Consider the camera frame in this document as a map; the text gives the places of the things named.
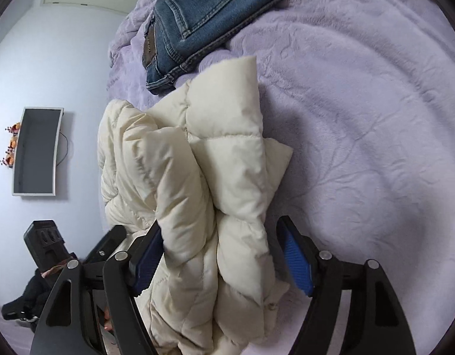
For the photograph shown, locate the cream quilted down jacket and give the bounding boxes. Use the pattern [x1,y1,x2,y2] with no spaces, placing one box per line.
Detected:
[98,56,292,354]

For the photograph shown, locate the person's left hand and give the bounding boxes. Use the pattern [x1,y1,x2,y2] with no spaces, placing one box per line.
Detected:
[103,306,114,334]

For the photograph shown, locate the orange flower decoration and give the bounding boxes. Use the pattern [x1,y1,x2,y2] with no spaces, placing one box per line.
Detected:
[0,122,21,168]

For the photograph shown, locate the purple textured bed blanket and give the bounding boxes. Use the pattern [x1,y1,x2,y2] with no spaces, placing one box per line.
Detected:
[108,0,455,354]

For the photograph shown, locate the folded blue denim jeans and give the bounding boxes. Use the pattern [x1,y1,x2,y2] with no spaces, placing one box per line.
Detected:
[143,0,280,95]

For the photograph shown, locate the wall mounted monitor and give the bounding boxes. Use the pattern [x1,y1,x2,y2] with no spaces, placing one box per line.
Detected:
[12,107,64,197]

